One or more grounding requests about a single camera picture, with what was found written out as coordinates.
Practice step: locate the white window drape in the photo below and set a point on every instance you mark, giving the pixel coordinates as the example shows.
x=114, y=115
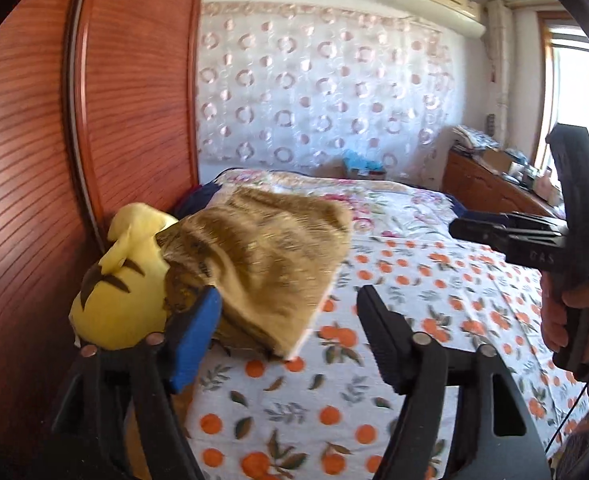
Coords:
x=498, y=70

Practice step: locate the circle patterned sheer curtain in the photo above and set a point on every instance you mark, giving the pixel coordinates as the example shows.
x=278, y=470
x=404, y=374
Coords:
x=324, y=85

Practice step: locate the bed with orange-print sheet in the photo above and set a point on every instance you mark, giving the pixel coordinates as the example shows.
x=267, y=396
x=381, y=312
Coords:
x=424, y=300

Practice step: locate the wall air conditioner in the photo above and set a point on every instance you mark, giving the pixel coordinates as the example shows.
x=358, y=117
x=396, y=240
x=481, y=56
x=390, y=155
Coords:
x=439, y=2

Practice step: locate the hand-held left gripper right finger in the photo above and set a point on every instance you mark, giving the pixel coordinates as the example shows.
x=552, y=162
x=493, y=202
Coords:
x=384, y=335

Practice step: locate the cardboard box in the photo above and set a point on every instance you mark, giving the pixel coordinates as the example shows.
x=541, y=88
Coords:
x=497, y=160

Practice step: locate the wooden slatted wardrobe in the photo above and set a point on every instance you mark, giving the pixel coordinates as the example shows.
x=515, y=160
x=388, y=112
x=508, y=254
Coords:
x=74, y=135

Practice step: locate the person's right hand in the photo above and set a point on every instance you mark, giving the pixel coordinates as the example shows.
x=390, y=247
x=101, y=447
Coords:
x=552, y=315

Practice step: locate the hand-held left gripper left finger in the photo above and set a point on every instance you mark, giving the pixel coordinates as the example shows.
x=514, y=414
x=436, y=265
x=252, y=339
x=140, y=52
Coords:
x=197, y=345

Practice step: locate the pink floral blanket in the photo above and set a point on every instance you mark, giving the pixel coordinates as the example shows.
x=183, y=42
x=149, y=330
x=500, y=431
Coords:
x=389, y=205

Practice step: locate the golden paisley shirt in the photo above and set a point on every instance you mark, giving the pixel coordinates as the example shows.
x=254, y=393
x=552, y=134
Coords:
x=264, y=260

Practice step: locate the wooden framed window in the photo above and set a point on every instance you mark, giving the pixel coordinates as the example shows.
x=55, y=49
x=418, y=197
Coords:
x=574, y=85

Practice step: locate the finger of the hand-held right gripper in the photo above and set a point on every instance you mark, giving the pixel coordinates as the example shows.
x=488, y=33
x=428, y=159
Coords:
x=574, y=175
x=479, y=232

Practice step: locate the stack of patterned cloths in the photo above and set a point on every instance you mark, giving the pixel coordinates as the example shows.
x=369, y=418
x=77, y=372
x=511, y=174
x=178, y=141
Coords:
x=474, y=137

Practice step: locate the yellow plush toy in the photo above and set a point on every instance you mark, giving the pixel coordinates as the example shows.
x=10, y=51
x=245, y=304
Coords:
x=119, y=305

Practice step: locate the wooden side cabinet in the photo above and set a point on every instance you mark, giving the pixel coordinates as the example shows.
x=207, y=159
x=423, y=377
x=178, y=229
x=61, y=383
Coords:
x=484, y=190

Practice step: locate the blue box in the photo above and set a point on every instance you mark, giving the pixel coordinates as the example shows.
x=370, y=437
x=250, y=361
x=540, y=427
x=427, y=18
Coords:
x=363, y=165

